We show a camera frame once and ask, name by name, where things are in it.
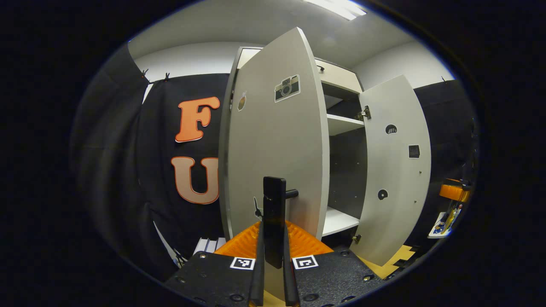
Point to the white cabinet shelf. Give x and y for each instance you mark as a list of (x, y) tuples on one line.
[(339, 221), (343, 123)]

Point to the black backdrop cloth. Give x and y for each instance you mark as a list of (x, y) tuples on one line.
[(119, 170)]

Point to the beige double-door shoe cabinet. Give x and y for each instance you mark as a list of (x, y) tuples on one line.
[(341, 79)]

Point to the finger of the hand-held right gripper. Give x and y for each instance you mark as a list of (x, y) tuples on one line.
[(454, 192)]

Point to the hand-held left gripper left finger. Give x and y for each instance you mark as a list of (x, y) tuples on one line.
[(257, 285)]

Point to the ceiling light panel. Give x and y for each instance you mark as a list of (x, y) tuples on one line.
[(341, 7)]

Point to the colourful printed packet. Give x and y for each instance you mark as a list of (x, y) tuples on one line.
[(443, 224)]

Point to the white flat box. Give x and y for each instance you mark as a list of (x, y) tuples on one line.
[(220, 243), (204, 246)]

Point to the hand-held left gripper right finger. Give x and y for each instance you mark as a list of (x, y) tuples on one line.
[(291, 285)]

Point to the metal door hinge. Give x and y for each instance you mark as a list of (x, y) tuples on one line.
[(356, 238), (364, 113)]

